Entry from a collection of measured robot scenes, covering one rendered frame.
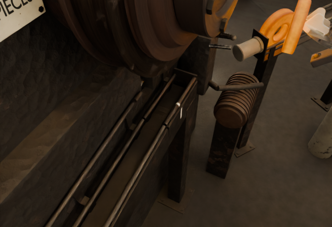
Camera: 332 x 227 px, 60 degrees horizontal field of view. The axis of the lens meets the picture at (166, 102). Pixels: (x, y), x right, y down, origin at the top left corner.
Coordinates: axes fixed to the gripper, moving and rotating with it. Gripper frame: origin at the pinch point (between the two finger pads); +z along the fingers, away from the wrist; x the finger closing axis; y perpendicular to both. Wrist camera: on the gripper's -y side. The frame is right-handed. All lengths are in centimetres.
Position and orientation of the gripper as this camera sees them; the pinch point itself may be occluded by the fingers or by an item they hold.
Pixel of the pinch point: (298, 21)
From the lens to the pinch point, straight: 91.6
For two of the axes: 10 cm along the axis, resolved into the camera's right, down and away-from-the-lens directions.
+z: -8.6, -5.0, 0.8
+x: -4.3, 6.5, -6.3
